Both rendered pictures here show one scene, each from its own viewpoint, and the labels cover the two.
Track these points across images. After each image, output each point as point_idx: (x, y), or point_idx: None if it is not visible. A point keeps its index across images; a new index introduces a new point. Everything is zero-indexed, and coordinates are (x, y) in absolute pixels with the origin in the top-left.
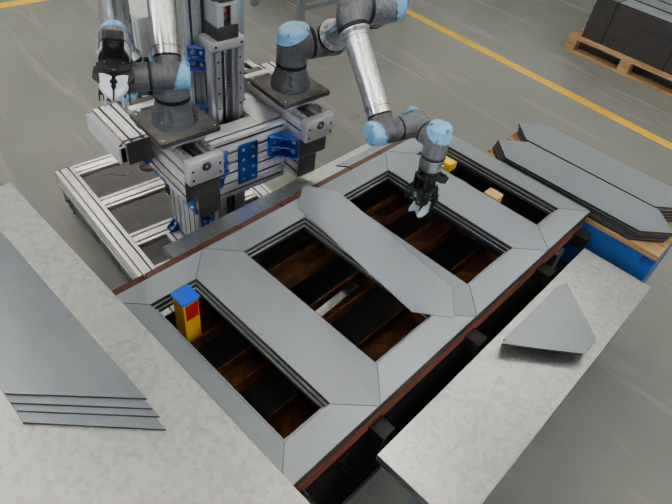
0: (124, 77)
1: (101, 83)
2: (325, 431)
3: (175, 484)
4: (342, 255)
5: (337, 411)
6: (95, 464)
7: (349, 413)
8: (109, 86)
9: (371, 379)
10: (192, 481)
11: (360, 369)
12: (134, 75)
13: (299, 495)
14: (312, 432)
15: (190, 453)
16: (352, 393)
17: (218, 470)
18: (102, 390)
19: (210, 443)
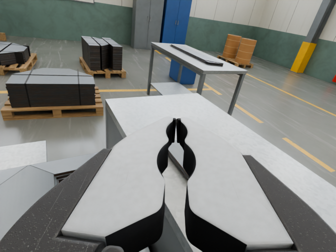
0: (103, 200)
1: (230, 144)
2: (69, 163)
3: (153, 121)
4: None
5: (54, 169)
6: None
7: (48, 166)
8: (193, 130)
9: (15, 178)
10: (147, 120)
11: (14, 185)
12: (6, 235)
13: (111, 107)
14: (75, 165)
15: (145, 126)
16: (35, 174)
17: (136, 119)
18: (181, 148)
19: (135, 126)
